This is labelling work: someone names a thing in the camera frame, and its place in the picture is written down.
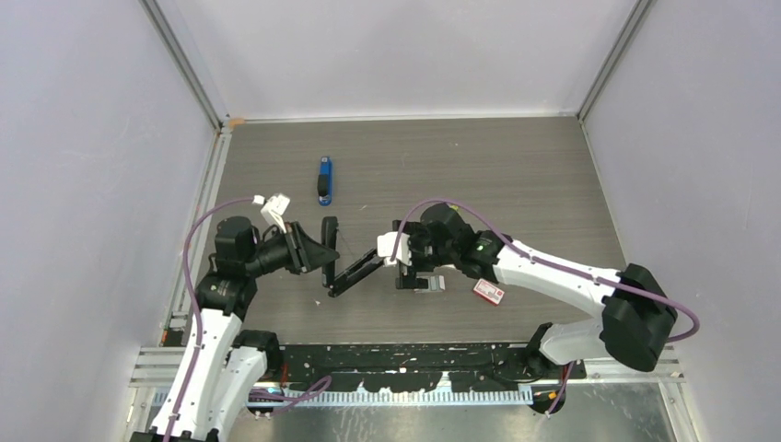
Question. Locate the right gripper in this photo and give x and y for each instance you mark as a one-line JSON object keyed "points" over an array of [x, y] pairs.
{"points": [[407, 277]]}

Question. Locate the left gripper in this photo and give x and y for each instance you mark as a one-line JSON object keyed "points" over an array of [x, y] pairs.
{"points": [[305, 253]]}

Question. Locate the staple tray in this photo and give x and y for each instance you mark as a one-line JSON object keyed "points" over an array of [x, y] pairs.
{"points": [[431, 284]]}

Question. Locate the blue stapler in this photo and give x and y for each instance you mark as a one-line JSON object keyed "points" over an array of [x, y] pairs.
{"points": [[324, 182]]}

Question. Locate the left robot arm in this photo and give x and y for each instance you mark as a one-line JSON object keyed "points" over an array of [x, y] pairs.
{"points": [[222, 361]]}

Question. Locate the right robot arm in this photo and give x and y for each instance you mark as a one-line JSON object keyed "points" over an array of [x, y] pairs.
{"points": [[629, 317]]}

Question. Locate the red staple box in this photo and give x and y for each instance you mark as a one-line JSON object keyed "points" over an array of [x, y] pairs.
{"points": [[489, 292]]}

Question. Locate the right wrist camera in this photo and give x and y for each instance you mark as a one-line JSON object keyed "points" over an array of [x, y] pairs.
{"points": [[394, 249]]}

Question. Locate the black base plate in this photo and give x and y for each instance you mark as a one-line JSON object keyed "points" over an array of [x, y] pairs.
{"points": [[409, 367]]}

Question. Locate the slotted cable duct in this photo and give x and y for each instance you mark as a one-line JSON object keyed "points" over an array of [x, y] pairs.
{"points": [[437, 397]]}

